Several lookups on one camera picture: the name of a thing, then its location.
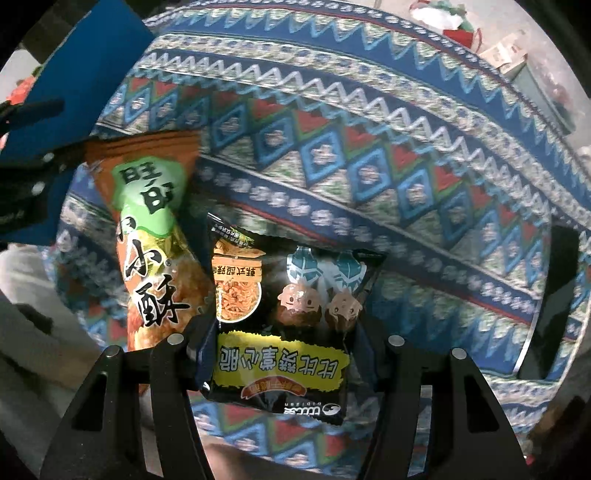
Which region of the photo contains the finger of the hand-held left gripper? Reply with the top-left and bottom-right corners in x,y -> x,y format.
0,99 -> 66,137
0,140 -> 91,186

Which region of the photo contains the white paper bag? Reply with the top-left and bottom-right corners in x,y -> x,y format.
479,30 -> 528,75

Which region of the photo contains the teal bin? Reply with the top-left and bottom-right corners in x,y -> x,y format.
512,59 -> 579,136

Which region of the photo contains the orange green snack bag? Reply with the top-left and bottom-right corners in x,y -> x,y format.
85,131 -> 219,398

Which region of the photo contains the red gift bag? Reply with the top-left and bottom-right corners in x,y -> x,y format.
410,0 -> 477,48

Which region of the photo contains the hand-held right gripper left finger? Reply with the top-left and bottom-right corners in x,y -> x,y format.
41,315 -> 219,480

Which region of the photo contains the patterned blue cloth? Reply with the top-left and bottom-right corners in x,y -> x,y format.
55,4 -> 591,462

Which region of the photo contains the black rectangular box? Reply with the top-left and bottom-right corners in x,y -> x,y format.
521,225 -> 591,385

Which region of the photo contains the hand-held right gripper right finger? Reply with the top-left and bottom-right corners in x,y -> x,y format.
353,318 -> 519,480

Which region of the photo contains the black yellow snack bag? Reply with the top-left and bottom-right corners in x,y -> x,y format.
198,212 -> 387,426

